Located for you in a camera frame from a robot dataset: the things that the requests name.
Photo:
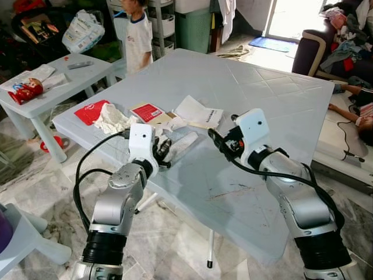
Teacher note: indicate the white paper leaflet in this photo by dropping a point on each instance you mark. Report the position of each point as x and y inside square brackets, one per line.
[195, 111]

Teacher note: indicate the clear plastic wrapper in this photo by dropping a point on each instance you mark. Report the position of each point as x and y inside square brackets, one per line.
[183, 143]

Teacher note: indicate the small crumpled white tissue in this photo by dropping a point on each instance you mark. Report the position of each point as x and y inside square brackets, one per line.
[178, 123]

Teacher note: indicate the red and white card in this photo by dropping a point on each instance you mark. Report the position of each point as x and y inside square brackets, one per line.
[148, 112]

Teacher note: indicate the large white plastic table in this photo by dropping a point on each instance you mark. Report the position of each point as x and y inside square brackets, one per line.
[245, 81]

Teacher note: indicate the large crumpled white tissue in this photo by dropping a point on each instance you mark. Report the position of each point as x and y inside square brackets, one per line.
[111, 119]

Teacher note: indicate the beige crumpled cloth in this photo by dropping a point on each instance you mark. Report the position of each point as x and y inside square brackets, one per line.
[234, 52]

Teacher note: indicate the flat red packet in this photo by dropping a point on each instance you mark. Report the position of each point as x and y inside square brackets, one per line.
[87, 112]

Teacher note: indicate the blue door mat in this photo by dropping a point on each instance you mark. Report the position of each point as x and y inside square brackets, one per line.
[269, 44]

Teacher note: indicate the green laundry basket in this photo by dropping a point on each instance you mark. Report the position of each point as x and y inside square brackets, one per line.
[192, 32]

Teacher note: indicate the white mattress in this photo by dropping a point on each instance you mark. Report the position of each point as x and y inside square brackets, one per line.
[329, 151]

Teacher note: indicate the dark purple sofa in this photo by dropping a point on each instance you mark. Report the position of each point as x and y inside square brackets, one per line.
[306, 49]

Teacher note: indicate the white hanging cloth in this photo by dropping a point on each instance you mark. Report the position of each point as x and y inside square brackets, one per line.
[227, 17]

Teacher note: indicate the child in white blue shirt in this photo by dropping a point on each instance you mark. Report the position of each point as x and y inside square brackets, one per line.
[138, 41]

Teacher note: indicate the green plastic tub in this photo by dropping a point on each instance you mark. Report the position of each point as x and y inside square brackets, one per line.
[105, 52]

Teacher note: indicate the grey remote control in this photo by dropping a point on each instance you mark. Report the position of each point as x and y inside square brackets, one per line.
[80, 65]

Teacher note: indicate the small white plastic table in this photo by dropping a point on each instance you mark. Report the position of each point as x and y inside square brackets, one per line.
[64, 79]

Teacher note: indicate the white printed paper sheet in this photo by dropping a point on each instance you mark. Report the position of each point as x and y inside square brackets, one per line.
[35, 74]
[61, 81]

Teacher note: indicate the bright glass door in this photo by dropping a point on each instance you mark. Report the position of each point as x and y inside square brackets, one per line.
[294, 17]

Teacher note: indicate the white plastic box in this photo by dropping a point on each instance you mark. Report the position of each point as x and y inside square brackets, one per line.
[192, 5]

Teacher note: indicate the pile of grey clothes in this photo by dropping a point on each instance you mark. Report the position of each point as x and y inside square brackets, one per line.
[344, 52]

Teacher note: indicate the child in striped shirt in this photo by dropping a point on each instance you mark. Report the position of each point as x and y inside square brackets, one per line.
[364, 119]

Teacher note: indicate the white diaper pack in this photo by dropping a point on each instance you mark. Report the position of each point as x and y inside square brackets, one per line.
[81, 32]

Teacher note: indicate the red toy figure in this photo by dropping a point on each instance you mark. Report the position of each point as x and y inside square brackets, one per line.
[26, 92]

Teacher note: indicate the pink cloth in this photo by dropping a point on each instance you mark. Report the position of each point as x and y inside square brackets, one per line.
[336, 17]

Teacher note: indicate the black baby stroller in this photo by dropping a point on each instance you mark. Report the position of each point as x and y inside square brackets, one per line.
[64, 14]

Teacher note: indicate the brown picture book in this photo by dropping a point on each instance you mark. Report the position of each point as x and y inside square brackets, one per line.
[38, 29]

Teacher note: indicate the red cloth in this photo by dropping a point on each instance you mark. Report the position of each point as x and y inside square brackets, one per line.
[29, 5]

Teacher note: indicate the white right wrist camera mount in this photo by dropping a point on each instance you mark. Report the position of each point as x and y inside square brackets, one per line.
[252, 125]

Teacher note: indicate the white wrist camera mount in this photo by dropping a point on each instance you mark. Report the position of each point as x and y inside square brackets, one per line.
[252, 125]
[140, 140]

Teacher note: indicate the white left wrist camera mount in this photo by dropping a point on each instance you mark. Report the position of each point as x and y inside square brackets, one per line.
[140, 140]

